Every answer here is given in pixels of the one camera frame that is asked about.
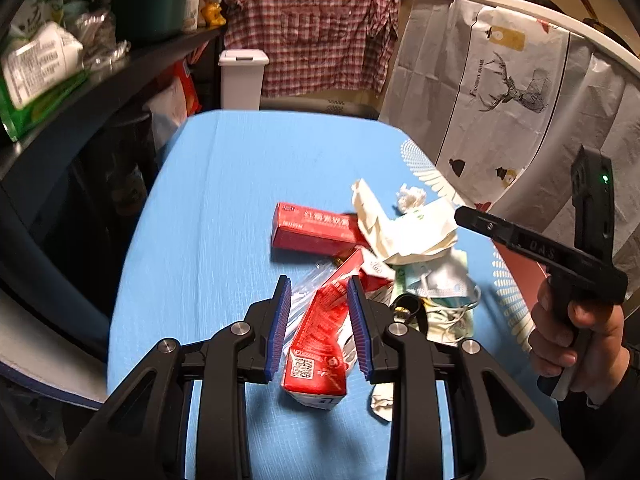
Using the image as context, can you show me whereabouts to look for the green and white wipes pack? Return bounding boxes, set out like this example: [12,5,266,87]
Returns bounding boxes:
[0,20,90,142]

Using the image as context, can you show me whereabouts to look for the white plastic bag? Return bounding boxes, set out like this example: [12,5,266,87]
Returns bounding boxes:
[144,77,190,155]

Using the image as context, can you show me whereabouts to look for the yellow toy figure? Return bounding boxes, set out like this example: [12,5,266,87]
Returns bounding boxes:
[199,2,227,29]

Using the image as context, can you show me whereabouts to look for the white tissue ball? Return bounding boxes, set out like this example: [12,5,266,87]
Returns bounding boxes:
[395,184,427,212]

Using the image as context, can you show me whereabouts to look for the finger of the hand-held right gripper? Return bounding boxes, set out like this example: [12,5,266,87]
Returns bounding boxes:
[453,206,521,247]

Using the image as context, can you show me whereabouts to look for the grey face mask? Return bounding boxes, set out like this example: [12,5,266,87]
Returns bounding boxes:
[400,250,482,307]

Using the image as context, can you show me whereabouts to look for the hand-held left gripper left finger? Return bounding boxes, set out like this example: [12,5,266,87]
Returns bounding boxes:
[55,275,293,480]

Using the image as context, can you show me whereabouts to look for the pink plastic basin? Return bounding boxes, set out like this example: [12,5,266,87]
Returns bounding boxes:
[492,240,551,306]

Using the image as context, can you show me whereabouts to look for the white deer print cloth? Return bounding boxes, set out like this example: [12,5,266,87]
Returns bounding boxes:
[379,0,640,286]

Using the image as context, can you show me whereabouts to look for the orange snack bag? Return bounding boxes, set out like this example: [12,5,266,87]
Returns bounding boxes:
[174,57,202,116]

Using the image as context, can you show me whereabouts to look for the black shelf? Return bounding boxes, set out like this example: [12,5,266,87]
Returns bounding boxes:
[0,0,237,306]

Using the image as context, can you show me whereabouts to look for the red and white carton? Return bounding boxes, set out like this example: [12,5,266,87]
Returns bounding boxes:
[280,246,397,412]

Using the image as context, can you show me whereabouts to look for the flat red box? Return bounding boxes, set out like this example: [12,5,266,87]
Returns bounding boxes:
[271,202,372,252]

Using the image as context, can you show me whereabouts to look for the cardboard box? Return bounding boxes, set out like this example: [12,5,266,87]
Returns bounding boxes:
[260,96,379,122]

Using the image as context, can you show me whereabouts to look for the small crumpled white paper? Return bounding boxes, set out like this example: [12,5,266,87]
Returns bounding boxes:
[369,382,397,422]

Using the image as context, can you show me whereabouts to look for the crumpled cream paper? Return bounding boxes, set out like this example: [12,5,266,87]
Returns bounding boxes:
[350,179,460,266]

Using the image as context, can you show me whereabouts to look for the clear plastic wrapper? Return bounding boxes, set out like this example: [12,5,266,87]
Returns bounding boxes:
[286,259,335,356]

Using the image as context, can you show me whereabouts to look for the red plaid shirt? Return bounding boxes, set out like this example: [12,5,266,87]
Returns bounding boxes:
[222,0,402,99]

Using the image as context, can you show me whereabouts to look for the black cable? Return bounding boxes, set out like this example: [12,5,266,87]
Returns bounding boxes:
[390,294,429,332]

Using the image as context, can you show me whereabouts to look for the green plastic bin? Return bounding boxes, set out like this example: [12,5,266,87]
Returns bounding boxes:
[106,0,199,44]

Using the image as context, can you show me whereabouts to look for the white trash bin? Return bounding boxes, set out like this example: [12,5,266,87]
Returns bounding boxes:
[218,49,270,111]

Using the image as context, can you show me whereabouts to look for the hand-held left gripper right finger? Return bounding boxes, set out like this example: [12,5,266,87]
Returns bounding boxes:
[346,275,586,480]

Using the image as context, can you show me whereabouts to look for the person's right hand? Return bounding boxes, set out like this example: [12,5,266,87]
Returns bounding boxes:
[530,275,630,407]

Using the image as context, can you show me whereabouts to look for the person's right forearm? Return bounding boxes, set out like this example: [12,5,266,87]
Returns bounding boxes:
[557,345,640,480]

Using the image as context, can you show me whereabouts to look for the clear plastic bags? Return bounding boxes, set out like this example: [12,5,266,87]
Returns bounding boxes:
[74,9,132,72]

